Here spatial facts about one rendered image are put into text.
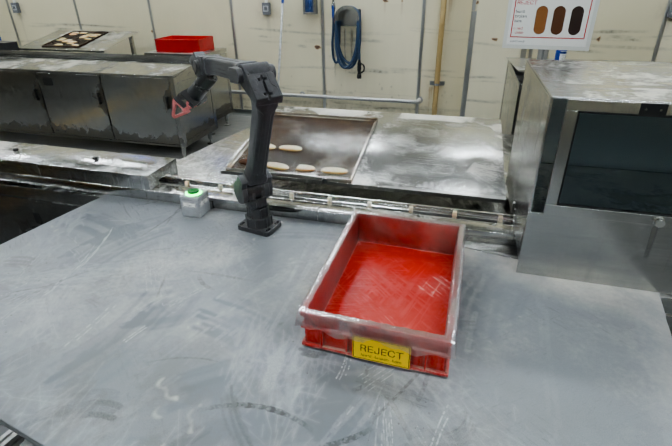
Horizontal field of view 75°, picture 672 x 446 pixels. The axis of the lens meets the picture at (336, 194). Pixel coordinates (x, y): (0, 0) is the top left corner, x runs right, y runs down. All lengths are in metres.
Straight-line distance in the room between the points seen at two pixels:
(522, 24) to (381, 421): 1.64
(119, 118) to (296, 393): 3.98
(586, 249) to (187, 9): 5.32
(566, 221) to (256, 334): 0.81
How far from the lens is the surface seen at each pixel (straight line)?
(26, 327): 1.31
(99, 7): 6.73
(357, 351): 0.98
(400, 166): 1.68
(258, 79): 1.19
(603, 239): 1.29
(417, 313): 1.11
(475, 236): 1.41
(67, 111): 5.08
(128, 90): 4.50
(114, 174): 1.82
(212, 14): 5.80
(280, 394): 0.95
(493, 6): 4.72
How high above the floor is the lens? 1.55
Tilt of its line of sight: 26 degrees down
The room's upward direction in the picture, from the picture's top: 1 degrees counter-clockwise
